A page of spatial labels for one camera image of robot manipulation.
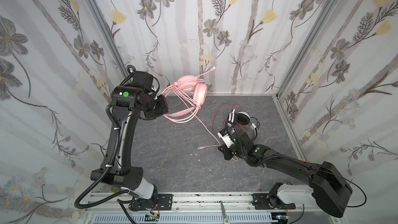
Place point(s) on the white perforated cable duct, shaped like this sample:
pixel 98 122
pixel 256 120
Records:
pixel 186 218

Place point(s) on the green small object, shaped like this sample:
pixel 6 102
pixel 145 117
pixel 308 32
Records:
pixel 115 189

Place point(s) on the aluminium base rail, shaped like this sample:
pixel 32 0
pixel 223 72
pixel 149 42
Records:
pixel 216 202

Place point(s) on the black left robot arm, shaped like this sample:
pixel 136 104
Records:
pixel 132 98

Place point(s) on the pink headphones with cable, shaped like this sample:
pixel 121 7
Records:
pixel 192 91

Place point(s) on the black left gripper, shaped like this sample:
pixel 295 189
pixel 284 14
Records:
pixel 160 106

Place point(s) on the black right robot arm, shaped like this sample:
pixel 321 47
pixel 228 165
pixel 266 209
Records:
pixel 322 185

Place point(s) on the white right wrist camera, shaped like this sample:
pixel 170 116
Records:
pixel 223 134

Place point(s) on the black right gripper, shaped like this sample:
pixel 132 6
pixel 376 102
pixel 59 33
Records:
pixel 229 151

